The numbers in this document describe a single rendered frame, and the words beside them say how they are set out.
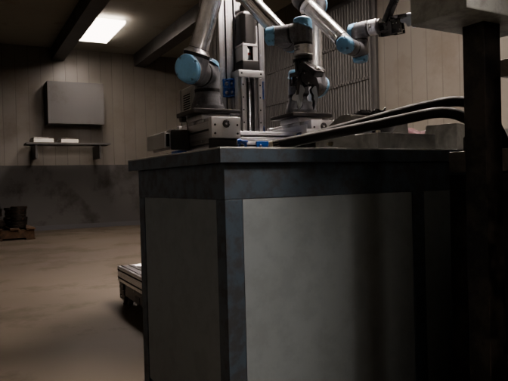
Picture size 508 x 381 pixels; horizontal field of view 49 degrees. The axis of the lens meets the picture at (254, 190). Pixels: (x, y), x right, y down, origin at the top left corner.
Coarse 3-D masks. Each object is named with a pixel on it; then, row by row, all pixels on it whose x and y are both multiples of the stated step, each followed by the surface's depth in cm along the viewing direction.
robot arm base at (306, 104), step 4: (292, 96) 273; (304, 96) 271; (292, 100) 273; (304, 100) 271; (288, 104) 275; (292, 104) 272; (296, 104) 271; (304, 104) 270; (308, 104) 271; (288, 108) 273; (292, 108) 271; (296, 108) 270; (304, 108) 270; (308, 108) 270; (312, 108) 272; (288, 112) 273; (304, 112) 270; (308, 112) 270; (312, 112) 272
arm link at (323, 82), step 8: (320, 0) 282; (312, 24) 283; (312, 32) 283; (320, 32) 285; (320, 40) 285; (320, 48) 285; (320, 56) 285; (320, 64) 285; (320, 80) 282; (328, 80) 290; (320, 88) 282; (328, 88) 289; (320, 96) 288
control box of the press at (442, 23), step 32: (416, 0) 131; (448, 0) 123; (480, 0) 121; (448, 32) 138; (480, 32) 130; (480, 64) 130; (480, 96) 130; (480, 128) 131; (480, 160) 131; (480, 192) 131; (480, 224) 132; (480, 256) 132; (480, 288) 132; (480, 320) 132; (480, 352) 133
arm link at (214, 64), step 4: (212, 60) 249; (216, 60) 251; (212, 64) 249; (216, 64) 250; (212, 68) 248; (216, 68) 251; (212, 72) 247; (216, 72) 250; (212, 76) 247; (216, 76) 250; (212, 80) 249; (216, 80) 251; (208, 84) 248; (212, 84) 249; (216, 84) 251; (196, 88) 251
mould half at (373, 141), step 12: (336, 120) 194; (348, 120) 188; (372, 132) 191; (384, 132) 178; (396, 132) 197; (324, 144) 200; (336, 144) 194; (348, 144) 189; (360, 144) 184; (372, 144) 179; (384, 144) 178; (396, 144) 181; (408, 144) 184; (420, 144) 186; (432, 144) 189
